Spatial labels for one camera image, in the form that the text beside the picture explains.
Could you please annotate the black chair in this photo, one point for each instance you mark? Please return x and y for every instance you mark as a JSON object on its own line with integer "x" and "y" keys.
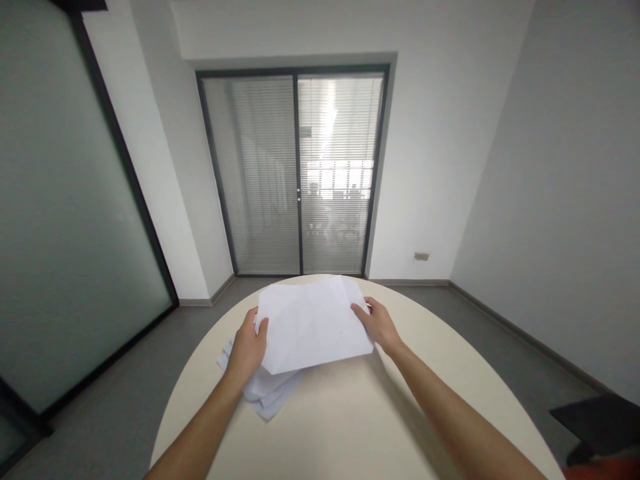
{"x": 600, "y": 425}

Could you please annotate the person's right hand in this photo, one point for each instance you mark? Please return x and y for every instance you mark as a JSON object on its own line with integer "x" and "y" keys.
{"x": 381, "y": 322}

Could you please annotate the white paper sheet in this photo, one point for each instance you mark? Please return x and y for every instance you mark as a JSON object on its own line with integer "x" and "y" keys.
{"x": 312, "y": 325}

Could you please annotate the sliding glass door with blinds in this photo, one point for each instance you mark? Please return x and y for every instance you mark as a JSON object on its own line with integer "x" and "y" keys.
{"x": 300, "y": 170}

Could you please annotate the frosted glass partition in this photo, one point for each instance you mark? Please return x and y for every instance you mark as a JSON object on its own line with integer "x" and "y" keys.
{"x": 60, "y": 200}

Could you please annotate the person's left hand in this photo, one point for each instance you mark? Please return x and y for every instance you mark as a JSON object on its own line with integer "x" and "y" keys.
{"x": 247, "y": 347}

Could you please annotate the wall socket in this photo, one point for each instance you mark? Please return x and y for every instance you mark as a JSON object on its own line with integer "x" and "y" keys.
{"x": 421, "y": 256}

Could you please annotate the pile of white paper sheets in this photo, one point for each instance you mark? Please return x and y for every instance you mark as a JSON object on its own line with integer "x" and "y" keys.
{"x": 270, "y": 390}

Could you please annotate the round cream table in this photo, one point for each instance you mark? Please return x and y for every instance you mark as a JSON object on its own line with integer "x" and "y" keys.
{"x": 360, "y": 400}

